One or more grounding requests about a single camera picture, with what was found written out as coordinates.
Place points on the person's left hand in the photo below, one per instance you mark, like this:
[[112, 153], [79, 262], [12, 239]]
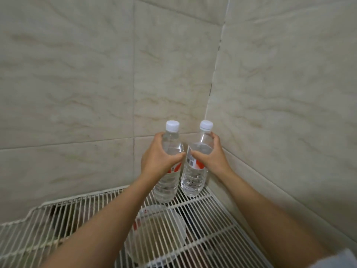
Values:
[[156, 161]]

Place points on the person's right hand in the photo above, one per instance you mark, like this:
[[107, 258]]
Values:
[[213, 160]]

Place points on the person's right thumb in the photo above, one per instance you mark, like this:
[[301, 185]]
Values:
[[198, 156]]

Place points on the person's left thumb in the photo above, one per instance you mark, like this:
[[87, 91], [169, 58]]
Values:
[[175, 158]]

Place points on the clear water bottle white cap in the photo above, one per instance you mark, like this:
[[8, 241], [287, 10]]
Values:
[[169, 170], [195, 175]]

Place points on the person's right forearm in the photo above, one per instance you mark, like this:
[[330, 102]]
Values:
[[267, 220]]

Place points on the person's left forearm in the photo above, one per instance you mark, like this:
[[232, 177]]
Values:
[[103, 226]]

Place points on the clear plastic container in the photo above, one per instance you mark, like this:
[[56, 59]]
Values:
[[156, 234]]

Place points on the white sleeve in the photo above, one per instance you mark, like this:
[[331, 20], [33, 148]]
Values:
[[334, 259]]

